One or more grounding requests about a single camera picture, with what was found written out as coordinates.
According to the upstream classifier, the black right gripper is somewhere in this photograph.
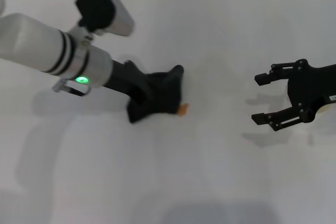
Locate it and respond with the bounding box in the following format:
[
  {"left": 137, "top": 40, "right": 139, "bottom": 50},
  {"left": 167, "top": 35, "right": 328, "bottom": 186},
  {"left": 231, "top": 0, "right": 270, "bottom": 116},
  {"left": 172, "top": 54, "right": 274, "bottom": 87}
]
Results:
[{"left": 251, "top": 58, "right": 336, "bottom": 132}]

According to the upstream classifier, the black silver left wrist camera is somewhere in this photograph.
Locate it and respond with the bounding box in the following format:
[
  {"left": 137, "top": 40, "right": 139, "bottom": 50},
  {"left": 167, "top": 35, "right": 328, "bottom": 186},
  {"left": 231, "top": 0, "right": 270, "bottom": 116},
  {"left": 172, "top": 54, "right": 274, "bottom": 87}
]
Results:
[{"left": 75, "top": 0, "right": 135, "bottom": 37}]

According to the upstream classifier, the dark blue rag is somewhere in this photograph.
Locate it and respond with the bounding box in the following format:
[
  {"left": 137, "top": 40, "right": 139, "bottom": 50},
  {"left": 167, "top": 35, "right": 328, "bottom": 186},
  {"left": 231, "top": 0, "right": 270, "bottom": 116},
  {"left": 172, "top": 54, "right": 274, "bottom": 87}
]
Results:
[{"left": 125, "top": 65, "right": 184, "bottom": 124}]

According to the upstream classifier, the brown liquid stain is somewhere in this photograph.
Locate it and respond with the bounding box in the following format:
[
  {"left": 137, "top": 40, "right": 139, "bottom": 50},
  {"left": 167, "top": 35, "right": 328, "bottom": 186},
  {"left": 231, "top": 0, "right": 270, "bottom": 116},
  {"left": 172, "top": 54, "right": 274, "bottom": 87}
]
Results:
[{"left": 178, "top": 102, "right": 190, "bottom": 117}]

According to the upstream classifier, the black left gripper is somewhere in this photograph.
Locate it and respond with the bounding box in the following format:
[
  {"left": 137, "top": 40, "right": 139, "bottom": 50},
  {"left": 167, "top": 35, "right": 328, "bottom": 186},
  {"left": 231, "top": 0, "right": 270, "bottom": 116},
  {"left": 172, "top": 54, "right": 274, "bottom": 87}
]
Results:
[{"left": 103, "top": 60, "right": 150, "bottom": 104}]

